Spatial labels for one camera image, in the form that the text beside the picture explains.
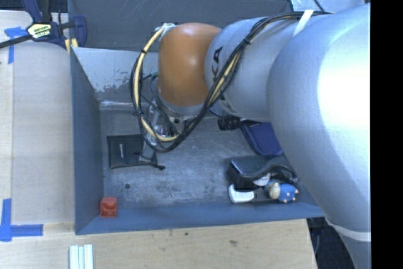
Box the grey metal bin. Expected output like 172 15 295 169
66 0 326 236

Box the small red block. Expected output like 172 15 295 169
99 197 118 219

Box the blue cloth bag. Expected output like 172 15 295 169
239 121 284 157

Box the white plastic piece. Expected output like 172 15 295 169
228 183 256 204

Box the pale wood flat board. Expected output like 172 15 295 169
11 40 76 225

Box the blue toy figure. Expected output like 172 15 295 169
266 181 300 204

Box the black cylinder on white bracket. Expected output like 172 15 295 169
210 109 242 132

